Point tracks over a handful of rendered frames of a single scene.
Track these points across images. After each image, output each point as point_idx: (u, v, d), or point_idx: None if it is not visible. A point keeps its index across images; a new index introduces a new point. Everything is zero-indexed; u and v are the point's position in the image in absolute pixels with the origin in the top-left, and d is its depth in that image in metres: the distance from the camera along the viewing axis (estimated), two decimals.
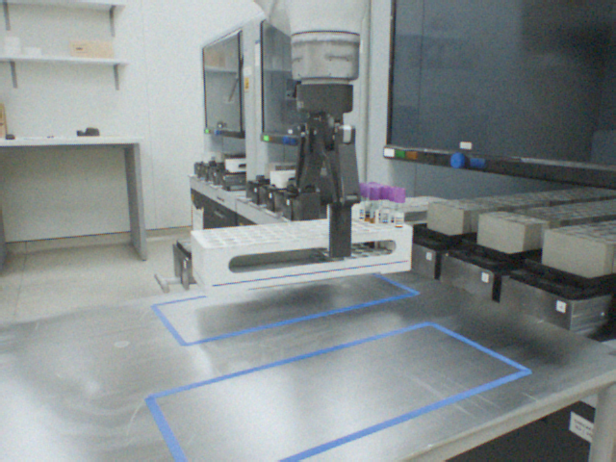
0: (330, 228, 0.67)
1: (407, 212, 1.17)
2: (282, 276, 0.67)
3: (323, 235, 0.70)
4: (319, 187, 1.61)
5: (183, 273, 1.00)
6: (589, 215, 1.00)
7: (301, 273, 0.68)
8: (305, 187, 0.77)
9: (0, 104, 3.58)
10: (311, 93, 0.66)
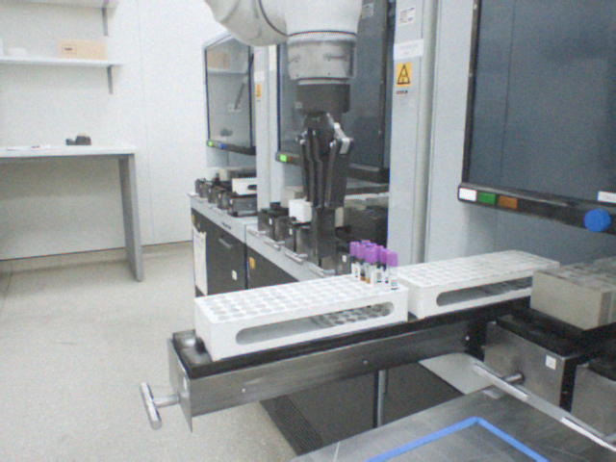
0: (316, 230, 0.72)
1: (500, 281, 0.83)
2: (287, 345, 0.68)
3: (324, 300, 0.72)
4: (355, 225, 1.27)
5: (182, 394, 0.66)
6: None
7: (305, 341, 0.69)
8: (318, 200, 0.73)
9: None
10: (310, 93, 0.66)
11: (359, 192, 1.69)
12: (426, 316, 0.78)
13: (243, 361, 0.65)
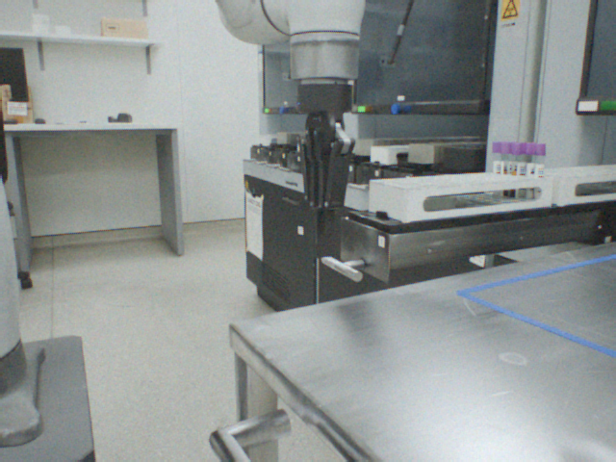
0: None
1: None
2: (459, 216, 0.77)
3: (485, 182, 0.80)
4: (449, 160, 1.35)
5: (372, 255, 0.74)
6: None
7: (474, 215, 0.78)
8: None
9: (28, 87, 3.32)
10: None
11: None
12: (566, 204, 0.86)
13: (427, 225, 0.73)
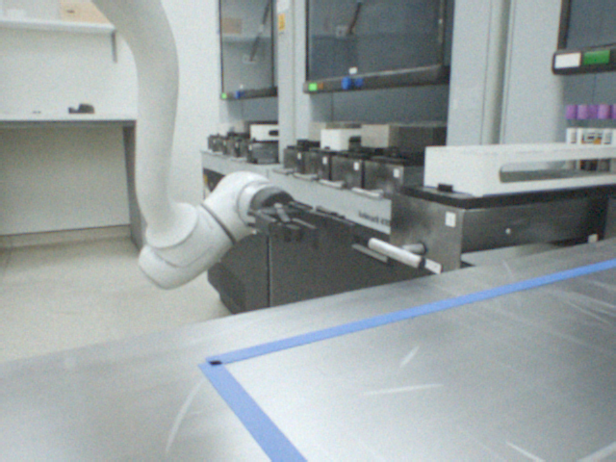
0: (340, 218, 0.75)
1: None
2: (540, 190, 0.62)
3: None
4: (404, 141, 1.10)
5: (436, 237, 0.60)
6: None
7: (555, 188, 0.63)
8: (288, 225, 0.76)
9: None
10: None
11: None
12: None
13: (505, 199, 0.59)
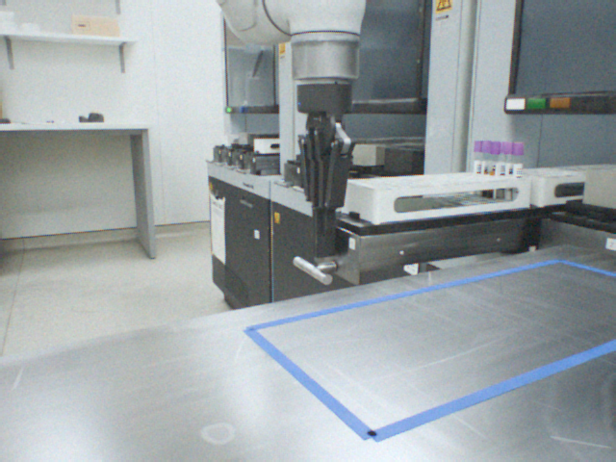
0: None
1: None
2: (433, 218, 0.75)
3: (460, 183, 0.78)
4: (390, 162, 1.27)
5: (344, 257, 0.72)
6: None
7: (448, 216, 0.76)
8: None
9: None
10: None
11: (385, 143, 1.69)
12: (546, 205, 0.84)
13: (399, 226, 0.71)
